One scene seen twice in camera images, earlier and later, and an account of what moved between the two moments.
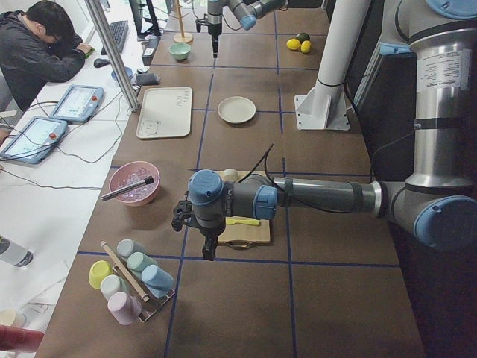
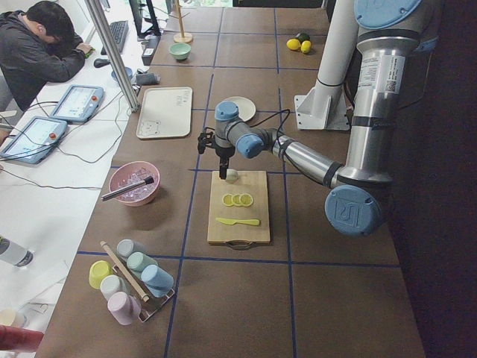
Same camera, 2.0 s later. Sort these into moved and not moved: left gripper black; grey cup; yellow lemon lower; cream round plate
Moved: left gripper black
Not moved: yellow lemon lower; grey cup; cream round plate
